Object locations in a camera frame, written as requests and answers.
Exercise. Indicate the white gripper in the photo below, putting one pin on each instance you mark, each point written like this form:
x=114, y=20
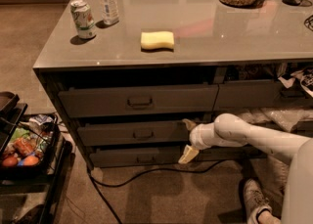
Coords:
x=197, y=137

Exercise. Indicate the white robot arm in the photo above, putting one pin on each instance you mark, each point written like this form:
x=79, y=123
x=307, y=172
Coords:
x=296, y=151

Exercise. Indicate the white sneaker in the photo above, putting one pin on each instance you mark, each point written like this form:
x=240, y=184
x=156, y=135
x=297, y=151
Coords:
x=254, y=200

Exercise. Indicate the grey counter cabinet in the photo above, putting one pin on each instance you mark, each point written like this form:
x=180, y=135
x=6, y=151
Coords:
x=213, y=44

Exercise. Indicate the yellow sponge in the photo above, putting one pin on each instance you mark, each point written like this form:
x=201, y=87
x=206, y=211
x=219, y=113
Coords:
x=157, y=40

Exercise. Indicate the crumpled white paper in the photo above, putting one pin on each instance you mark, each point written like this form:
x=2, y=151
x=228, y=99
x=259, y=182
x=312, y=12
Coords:
x=304, y=77

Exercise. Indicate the black bin of snacks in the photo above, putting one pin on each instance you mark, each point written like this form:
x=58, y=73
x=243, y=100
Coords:
x=27, y=145

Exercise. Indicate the green white soda can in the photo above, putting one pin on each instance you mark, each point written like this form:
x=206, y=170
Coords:
x=83, y=19

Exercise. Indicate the dark tray on cart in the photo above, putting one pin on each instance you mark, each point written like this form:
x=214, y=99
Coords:
x=8, y=101

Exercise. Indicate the black cart frame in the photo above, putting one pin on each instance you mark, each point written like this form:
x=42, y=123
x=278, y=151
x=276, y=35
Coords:
x=34, y=200

